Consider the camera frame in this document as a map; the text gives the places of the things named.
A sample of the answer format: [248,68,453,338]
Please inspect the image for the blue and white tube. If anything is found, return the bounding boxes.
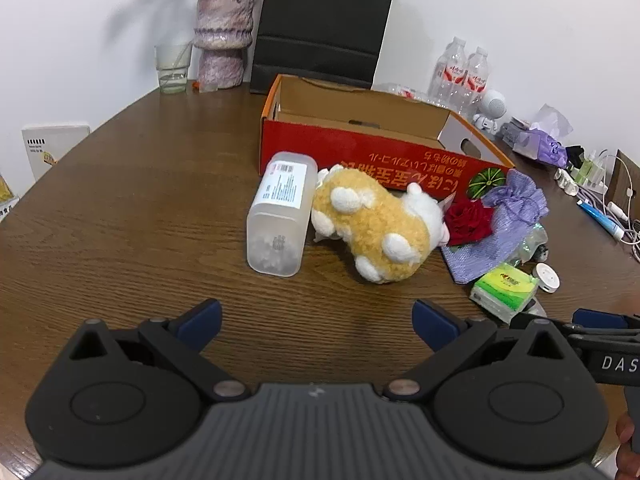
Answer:
[576,200,626,241]

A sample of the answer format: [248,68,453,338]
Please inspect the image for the white robot figure speaker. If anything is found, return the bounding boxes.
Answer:
[472,89,511,134]

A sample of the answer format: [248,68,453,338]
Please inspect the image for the purple white ceramic vase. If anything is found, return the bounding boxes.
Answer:
[192,0,257,92]

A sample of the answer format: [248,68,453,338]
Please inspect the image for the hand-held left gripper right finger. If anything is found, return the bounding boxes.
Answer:
[382,299,583,403]

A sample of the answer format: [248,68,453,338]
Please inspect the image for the red cardboard box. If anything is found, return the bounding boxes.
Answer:
[258,74,516,202]

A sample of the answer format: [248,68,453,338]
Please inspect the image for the translucent white plastic bag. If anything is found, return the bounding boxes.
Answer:
[530,104,574,137]

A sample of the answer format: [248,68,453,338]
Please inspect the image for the crushed empty water bottle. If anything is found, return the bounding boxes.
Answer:
[372,81,451,109]

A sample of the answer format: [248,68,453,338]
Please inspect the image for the small green bottles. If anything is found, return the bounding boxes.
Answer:
[572,152,608,187]

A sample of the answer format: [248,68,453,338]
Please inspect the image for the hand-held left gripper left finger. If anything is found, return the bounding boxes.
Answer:
[65,299,251,403]

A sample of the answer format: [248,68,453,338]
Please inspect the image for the clear water bottle red label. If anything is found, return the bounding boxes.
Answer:
[429,36,468,108]
[457,46,490,118]

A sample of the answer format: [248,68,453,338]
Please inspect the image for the purple drawstring pouch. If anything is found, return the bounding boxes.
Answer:
[440,168,549,285]

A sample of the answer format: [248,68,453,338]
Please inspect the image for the green tissue packet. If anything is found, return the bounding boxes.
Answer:
[469,261,541,325]

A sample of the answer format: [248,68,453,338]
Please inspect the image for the yellow packet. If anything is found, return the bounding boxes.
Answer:
[0,174,21,222]

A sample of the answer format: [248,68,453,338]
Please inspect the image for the white cable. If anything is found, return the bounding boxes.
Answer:
[580,149,640,263]

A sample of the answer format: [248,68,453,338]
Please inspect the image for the black paper bag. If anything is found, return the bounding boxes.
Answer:
[249,0,399,95]

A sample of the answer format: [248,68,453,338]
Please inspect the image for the small grey box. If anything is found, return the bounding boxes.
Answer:
[500,116,532,149]

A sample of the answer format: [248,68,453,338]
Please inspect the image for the red artificial rose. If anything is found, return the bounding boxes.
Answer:
[442,196,495,247]

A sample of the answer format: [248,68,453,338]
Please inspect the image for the person's right hand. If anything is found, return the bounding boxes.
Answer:
[615,410,640,477]

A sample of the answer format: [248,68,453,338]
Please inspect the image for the tan and white plush toy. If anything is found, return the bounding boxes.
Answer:
[310,164,451,285]

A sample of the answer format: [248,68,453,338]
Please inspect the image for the brown cardboard piece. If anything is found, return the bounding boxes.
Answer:
[606,149,640,213]

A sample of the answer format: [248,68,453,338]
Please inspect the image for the clear plastic swab container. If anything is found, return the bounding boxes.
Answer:
[246,150,319,278]

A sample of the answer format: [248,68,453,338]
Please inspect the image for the clear plastic bag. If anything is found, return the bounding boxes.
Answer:
[507,224,551,266]

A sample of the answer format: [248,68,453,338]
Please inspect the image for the white booklet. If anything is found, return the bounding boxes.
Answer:
[21,125,92,181]

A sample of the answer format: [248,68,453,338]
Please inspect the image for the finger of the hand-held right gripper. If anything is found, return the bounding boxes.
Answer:
[571,308,640,331]
[508,312,640,344]

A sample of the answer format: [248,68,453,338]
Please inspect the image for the purple tissue packet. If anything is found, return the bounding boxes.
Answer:
[512,127,568,169]

